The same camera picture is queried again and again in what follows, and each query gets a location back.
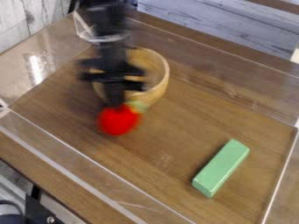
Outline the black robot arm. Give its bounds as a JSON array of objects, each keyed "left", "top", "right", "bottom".
[{"left": 78, "top": 0, "right": 145, "bottom": 109}]

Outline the clear acrylic tray wall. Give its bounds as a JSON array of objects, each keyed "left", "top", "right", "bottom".
[{"left": 0, "top": 13, "right": 299, "bottom": 224}]

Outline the black cable bottom left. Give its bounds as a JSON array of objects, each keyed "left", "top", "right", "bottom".
[{"left": 0, "top": 199, "right": 24, "bottom": 224}]

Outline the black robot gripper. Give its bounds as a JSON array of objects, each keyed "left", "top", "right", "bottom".
[{"left": 77, "top": 41, "right": 145, "bottom": 108}]

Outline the clear acrylic corner bracket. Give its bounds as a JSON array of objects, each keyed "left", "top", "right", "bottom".
[{"left": 72, "top": 11, "right": 116, "bottom": 45}]

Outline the red plush strawberry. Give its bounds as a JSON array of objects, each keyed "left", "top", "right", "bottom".
[{"left": 96, "top": 101, "right": 148, "bottom": 136}]

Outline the wooden bowl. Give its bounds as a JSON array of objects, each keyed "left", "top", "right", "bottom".
[{"left": 91, "top": 47, "right": 169, "bottom": 107}]

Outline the black metal clamp base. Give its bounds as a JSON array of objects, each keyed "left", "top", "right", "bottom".
[{"left": 24, "top": 185, "right": 65, "bottom": 224}]

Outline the green rectangular block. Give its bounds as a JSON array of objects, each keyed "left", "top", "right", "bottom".
[{"left": 191, "top": 139, "right": 249, "bottom": 198}]

